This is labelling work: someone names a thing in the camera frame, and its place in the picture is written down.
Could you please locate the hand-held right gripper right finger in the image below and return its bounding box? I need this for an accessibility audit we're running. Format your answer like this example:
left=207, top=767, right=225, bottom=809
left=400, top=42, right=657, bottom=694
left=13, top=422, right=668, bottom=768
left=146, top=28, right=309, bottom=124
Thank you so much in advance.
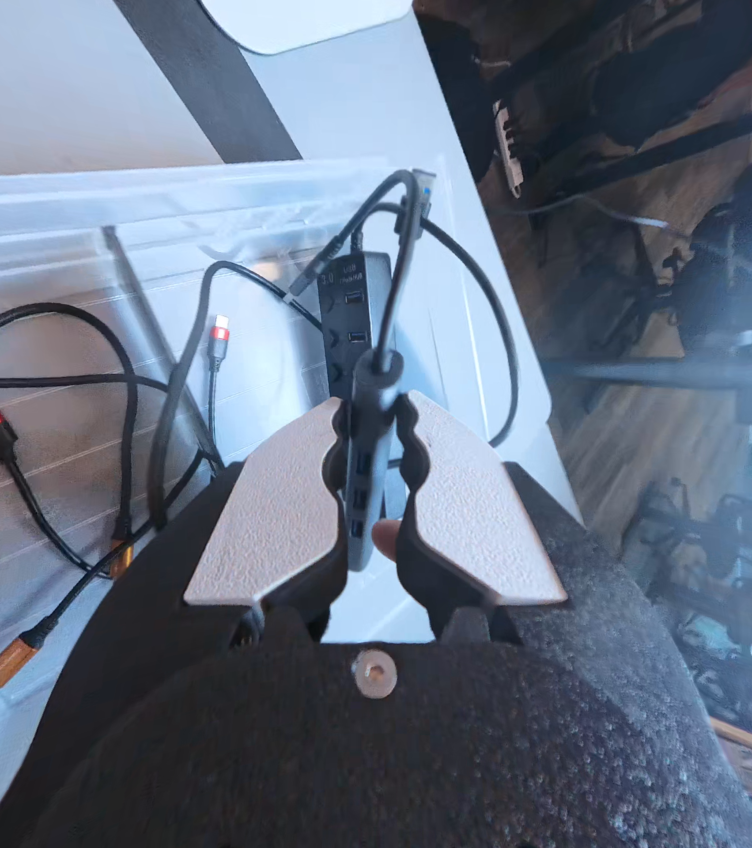
left=393, top=390, right=569, bottom=645

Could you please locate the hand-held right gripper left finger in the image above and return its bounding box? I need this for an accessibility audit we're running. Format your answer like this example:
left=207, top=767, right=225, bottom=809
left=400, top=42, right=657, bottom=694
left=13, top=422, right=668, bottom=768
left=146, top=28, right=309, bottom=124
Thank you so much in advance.
left=182, top=396, right=350, bottom=642

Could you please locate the grey slim USB hub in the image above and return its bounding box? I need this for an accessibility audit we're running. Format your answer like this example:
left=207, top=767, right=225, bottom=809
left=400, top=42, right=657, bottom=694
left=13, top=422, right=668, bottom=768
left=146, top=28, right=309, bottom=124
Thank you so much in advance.
left=344, top=346, right=411, bottom=574

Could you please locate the black braided gold-plug cable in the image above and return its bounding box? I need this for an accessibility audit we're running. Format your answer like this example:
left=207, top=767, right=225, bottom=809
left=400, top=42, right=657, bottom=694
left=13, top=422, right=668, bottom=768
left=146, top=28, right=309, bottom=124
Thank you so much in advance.
left=0, top=450, right=218, bottom=698

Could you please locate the thick black hub cable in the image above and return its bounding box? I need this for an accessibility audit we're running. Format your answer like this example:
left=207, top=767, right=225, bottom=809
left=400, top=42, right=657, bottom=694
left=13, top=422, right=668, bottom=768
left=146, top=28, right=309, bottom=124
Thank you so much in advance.
left=349, top=169, right=521, bottom=448

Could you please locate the clear plastic bin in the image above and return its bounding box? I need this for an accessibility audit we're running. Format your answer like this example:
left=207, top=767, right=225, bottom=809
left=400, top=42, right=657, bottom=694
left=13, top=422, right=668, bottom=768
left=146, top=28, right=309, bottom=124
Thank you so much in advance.
left=0, top=154, right=483, bottom=803

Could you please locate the black office chair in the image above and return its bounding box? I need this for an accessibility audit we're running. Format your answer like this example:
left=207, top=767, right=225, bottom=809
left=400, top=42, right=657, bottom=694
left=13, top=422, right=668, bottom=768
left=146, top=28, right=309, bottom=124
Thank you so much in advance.
left=670, top=155, right=752, bottom=362

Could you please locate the white power strip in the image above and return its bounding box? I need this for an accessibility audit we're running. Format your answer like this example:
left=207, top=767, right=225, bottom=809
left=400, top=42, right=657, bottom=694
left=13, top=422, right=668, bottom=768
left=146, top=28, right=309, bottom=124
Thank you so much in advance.
left=490, top=98, right=527, bottom=200

